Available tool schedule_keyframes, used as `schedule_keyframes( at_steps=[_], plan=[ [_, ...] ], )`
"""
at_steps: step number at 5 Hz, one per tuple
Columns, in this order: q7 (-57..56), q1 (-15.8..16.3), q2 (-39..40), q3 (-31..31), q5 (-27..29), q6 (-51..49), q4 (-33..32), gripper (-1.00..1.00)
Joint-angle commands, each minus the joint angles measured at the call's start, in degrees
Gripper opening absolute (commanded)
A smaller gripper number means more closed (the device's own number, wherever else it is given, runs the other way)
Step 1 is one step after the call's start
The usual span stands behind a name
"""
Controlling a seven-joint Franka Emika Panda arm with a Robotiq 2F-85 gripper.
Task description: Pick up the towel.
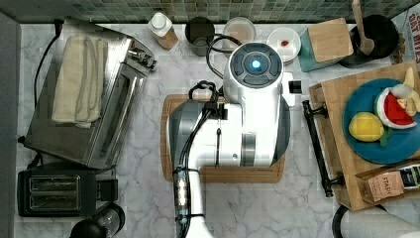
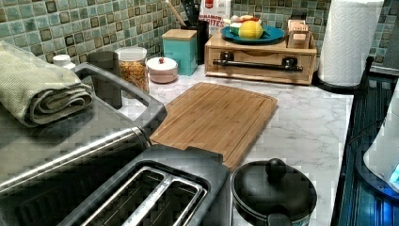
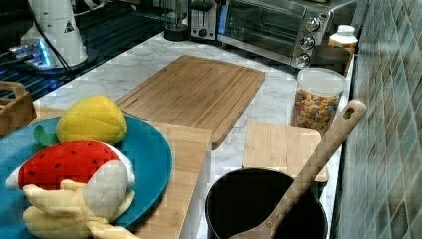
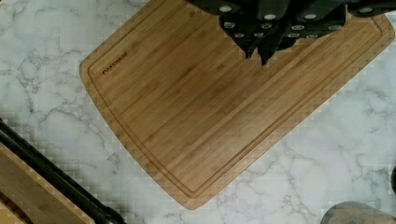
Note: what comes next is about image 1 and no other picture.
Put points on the beige towel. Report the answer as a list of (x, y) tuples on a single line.
[(80, 81)]

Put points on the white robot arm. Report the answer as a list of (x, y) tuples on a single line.
[(249, 128)]

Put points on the bamboo cutting board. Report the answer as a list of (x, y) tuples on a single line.
[(272, 174)]

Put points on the dark glass cup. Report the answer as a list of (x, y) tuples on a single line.
[(198, 31)]

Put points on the clear jar with beige contents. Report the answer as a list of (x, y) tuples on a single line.
[(241, 29)]

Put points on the stainless toaster oven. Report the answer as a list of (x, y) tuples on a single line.
[(128, 64)]

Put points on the white-lid spice bottle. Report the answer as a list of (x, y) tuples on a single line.
[(161, 28)]

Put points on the white bowl with red spot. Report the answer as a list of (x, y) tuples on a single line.
[(286, 42)]

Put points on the teal box with wooden lid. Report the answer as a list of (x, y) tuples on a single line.
[(324, 44)]

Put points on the black coffee grinder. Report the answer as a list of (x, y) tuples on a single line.
[(104, 224)]

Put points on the yellow plush lemon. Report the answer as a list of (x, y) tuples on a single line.
[(366, 127)]

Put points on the wooden spoon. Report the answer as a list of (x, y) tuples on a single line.
[(366, 44)]

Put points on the plush watermelon slice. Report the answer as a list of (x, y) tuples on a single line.
[(390, 113)]

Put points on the brown Stash tea box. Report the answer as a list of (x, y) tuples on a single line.
[(386, 182)]

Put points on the black two-slot toaster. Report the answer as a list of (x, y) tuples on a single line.
[(65, 190)]

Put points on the black utensil pot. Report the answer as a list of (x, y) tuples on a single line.
[(384, 34)]

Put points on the blue plate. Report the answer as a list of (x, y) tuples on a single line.
[(401, 144)]

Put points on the plush banana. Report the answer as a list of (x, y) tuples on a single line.
[(407, 96)]

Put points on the oat bites package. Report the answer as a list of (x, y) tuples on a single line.
[(408, 26)]

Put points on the wooden tray with black handle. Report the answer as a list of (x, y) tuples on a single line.
[(326, 107)]

